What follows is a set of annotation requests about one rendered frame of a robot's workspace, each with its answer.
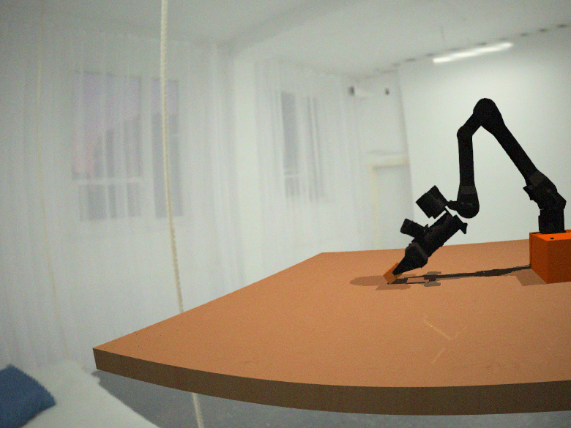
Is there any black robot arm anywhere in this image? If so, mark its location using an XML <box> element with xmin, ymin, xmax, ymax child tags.
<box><xmin>400</xmin><ymin>98</ymin><xmax>566</xmax><ymax>241</ymax></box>

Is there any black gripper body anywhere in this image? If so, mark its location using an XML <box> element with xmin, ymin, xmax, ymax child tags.
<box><xmin>406</xmin><ymin>224</ymin><xmax>447</xmax><ymax>268</ymax></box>

